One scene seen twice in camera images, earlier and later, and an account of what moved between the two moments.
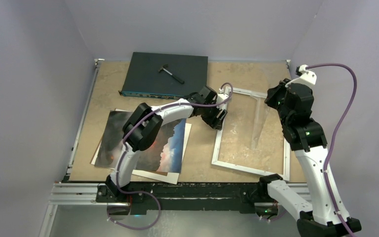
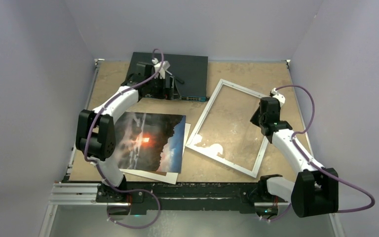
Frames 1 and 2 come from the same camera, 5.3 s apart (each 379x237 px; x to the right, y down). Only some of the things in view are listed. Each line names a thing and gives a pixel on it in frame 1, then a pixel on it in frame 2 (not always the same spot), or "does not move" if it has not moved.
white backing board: (160, 176) does not move
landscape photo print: (164, 154) does not move
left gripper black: (216, 123) to (166, 93)
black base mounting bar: (244, 197) does not move
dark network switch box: (165, 76) does not move
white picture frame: (286, 150) to (190, 145)
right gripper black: (273, 93) to (254, 118)
